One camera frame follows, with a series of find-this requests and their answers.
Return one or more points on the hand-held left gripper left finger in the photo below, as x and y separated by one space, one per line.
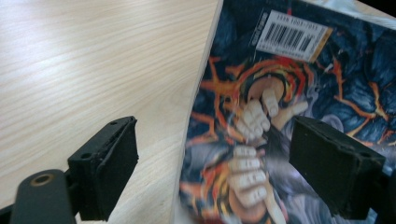
104 169

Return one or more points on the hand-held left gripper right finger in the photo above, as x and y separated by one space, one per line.
333 168

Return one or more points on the illustrated blue magazine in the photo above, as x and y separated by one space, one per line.
236 77

